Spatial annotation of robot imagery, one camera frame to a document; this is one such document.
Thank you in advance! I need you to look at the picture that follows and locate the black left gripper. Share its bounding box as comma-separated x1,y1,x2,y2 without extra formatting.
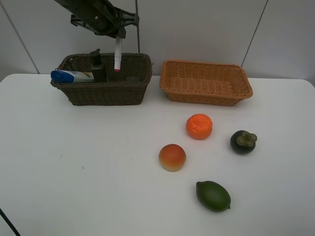
70,4,139,39

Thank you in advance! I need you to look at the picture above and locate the white red-tipped marker pen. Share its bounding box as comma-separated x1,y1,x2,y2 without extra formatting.
114,36,123,71

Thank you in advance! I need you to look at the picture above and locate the dark green pump bottle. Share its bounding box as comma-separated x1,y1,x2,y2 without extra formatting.
90,49,108,83

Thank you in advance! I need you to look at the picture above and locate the white blue-capped shampoo bottle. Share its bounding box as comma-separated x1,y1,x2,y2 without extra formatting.
50,70,95,84

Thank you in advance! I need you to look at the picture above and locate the orange tangerine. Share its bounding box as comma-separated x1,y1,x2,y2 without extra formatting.
186,114,213,140

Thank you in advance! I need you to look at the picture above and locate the red-yellow peach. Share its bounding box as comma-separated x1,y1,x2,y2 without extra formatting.
158,144,187,172

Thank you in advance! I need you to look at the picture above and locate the dark purple mangosteen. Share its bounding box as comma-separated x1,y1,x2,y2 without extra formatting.
230,130,257,154

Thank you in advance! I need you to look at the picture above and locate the black whiteboard eraser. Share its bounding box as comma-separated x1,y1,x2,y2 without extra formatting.
126,77,140,83

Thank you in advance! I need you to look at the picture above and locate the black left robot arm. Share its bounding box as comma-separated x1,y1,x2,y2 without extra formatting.
57,0,139,39

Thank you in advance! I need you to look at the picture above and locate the dark brown wicker basket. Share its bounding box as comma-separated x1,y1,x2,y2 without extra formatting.
51,53,152,106

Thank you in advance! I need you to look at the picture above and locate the orange wicker basket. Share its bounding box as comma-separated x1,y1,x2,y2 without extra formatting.
159,60,253,106

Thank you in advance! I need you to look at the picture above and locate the green lime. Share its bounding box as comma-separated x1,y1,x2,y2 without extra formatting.
196,181,231,212

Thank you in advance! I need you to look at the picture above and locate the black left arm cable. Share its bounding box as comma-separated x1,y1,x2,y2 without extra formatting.
0,207,21,236

